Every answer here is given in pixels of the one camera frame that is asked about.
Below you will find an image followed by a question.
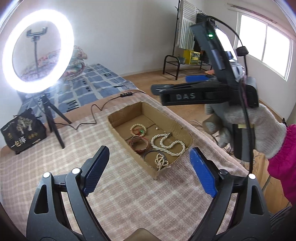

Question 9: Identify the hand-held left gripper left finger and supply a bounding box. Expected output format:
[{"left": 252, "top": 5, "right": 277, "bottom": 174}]
[{"left": 26, "top": 146, "right": 110, "bottom": 241}]

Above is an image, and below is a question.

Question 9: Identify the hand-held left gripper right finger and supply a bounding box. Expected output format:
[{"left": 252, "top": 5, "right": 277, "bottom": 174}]
[{"left": 189, "top": 147, "right": 271, "bottom": 241}]

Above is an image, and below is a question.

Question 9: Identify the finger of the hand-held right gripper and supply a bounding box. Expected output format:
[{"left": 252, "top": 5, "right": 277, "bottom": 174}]
[
  {"left": 151, "top": 79, "right": 222, "bottom": 95},
  {"left": 185, "top": 74, "right": 219, "bottom": 83}
]

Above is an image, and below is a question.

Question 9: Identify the brown red bracelet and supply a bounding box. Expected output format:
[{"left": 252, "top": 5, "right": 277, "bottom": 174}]
[{"left": 129, "top": 136, "right": 149, "bottom": 153}]

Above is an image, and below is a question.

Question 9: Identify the thin pearl necklace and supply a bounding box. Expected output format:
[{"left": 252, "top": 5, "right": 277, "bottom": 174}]
[{"left": 154, "top": 153, "right": 169, "bottom": 171}]

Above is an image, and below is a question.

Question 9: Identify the cardboard box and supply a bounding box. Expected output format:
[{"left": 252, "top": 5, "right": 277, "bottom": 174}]
[{"left": 107, "top": 101, "right": 194, "bottom": 180}]

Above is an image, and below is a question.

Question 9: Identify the black bangle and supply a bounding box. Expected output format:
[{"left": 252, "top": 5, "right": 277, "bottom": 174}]
[{"left": 143, "top": 150, "right": 160, "bottom": 160}]

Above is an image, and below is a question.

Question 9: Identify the beige bead bracelet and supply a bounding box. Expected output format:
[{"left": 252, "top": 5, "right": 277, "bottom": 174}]
[{"left": 130, "top": 123, "right": 147, "bottom": 136}]

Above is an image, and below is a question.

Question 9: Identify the person's right forearm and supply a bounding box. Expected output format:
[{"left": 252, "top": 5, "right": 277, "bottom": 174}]
[{"left": 268, "top": 124, "right": 296, "bottom": 204}]

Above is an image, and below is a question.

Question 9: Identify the person's right hand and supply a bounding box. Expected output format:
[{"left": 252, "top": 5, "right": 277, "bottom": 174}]
[{"left": 203, "top": 103, "right": 287, "bottom": 159}]

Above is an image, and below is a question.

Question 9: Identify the black clothes rack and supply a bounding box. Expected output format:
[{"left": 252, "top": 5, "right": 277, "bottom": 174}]
[{"left": 163, "top": 0, "right": 213, "bottom": 80}]

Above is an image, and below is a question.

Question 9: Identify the yellow box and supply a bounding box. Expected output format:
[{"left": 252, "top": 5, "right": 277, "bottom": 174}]
[{"left": 183, "top": 50, "right": 201, "bottom": 65}]

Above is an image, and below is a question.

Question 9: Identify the pink plaid blanket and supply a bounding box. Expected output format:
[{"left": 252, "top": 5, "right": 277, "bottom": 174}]
[{"left": 0, "top": 89, "right": 249, "bottom": 241}]

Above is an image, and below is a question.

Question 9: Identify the striped hanging cloth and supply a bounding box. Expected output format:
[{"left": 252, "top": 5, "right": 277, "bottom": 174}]
[{"left": 177, "top": 0, "right": 198, "bottom": 49}]

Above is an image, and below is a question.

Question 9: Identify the window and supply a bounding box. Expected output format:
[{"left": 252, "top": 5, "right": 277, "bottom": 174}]
[{"left": 232, "top": 10, "right": 296, "bottom": 81}]

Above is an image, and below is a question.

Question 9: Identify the black tripod stand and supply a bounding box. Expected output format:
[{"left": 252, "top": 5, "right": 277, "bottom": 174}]
[{"left": 32, "top": 93, "right": 72, "bottom": 149}]

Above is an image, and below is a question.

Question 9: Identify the brown flat object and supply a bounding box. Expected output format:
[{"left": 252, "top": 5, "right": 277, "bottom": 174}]
[{"left": 129, "top": 228, "right": 158, "bottom": 241}]

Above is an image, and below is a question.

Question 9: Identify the blue patterned bedsheet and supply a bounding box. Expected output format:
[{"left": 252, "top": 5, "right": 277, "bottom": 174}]
[{"left": 17, "top": 63, "right": 132, "bottom": 114}]

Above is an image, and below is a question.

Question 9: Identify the black printed bag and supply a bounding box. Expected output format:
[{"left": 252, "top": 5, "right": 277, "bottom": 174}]
[{"left": 0, "top": 108, "right": 47, "bottom": 155}]

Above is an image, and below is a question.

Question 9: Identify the black phone holder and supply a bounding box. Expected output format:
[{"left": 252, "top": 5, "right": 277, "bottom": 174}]
[{"left": 26, "top": 27, "right": 48, "bottom": 80}]

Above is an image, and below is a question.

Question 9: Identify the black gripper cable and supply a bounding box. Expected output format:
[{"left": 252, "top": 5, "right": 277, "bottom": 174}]
[{"left": 207, "top": 15, "right": 254, "bottom": 174}]

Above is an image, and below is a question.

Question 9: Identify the black cable with controller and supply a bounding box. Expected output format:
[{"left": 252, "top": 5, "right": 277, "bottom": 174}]
[{"left": 50, "top": 91, "right": 147, "bottom": 131}]

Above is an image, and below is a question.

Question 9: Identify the thick pearl necklace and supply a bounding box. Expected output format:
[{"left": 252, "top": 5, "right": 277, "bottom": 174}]
[{"left": 151, "top": 133, "right": 186, "bottom": 156}]

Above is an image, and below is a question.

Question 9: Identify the white ring light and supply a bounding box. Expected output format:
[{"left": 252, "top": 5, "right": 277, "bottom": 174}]
[{"left": 2, "top": 9, "right": 74, "bottom": 94}]

